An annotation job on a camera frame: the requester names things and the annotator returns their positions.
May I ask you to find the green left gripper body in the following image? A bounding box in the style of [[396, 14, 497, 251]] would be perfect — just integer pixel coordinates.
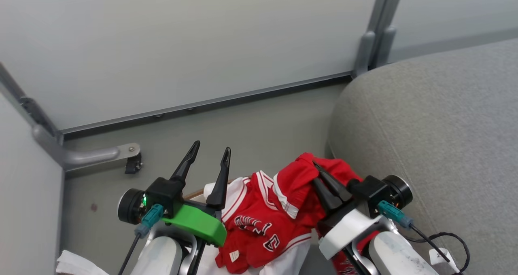
[[163, 200, 228, 248]]

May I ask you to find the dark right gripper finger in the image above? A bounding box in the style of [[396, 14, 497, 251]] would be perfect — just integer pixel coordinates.
[[312, 161, 353, 205], [312, 178, 344, 216]]

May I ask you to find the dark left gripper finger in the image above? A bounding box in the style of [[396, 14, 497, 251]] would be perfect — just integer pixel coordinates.
[[206, 147, 232, 211], [169, 140, 201, 183]]

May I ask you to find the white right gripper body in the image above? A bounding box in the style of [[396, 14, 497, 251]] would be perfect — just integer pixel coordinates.
[[316, 204, 384, 261]]

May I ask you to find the white garment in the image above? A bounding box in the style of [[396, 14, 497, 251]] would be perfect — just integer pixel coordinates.
[[202, 177, 313, 275]]

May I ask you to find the red shorts white trim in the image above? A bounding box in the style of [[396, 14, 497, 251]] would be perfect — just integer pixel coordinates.
[[274, 152, 365, 227]]

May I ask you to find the red basketball jersey with print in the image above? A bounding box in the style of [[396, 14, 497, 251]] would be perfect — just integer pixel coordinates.
[[214, 171, 313, 275]]

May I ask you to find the black caster wheel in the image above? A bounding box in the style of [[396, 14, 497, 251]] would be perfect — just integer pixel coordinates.
[[125, 153, 143, 175]]

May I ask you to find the white paper tag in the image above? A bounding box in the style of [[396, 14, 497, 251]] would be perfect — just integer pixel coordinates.
[[428, 248, 460, 274]]

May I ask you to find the grey curved partition foot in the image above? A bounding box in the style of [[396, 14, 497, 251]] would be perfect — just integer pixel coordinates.
[[32, 125, 141, 173]]

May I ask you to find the grey fabric sofa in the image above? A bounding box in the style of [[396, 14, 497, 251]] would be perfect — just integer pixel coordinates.
[[325, 38, 518, 275]]

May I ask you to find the right camera cable teal plug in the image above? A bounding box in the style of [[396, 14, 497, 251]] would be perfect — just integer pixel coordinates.
[[378, 200, 452, 264]]

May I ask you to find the camera cable teal plug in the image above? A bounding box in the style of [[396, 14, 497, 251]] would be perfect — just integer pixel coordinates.
[[378, 200, 452, 264], [117, 204, 165, 275]]

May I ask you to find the left camera cable teal plug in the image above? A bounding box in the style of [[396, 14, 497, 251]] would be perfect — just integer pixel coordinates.
[[117, 204, 165, 275]]

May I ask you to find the black braided cable loop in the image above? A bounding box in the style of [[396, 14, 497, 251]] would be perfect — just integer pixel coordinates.
[[404, 232, 471, 275]]

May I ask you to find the grey partition post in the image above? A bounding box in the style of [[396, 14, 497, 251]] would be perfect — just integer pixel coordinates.
[[351, 0, 392, 79], [373, 0, 406, 68]]

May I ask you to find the grey partition corner rail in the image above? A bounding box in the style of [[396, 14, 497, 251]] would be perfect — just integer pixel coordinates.
[[0, 63, 64, 144]]

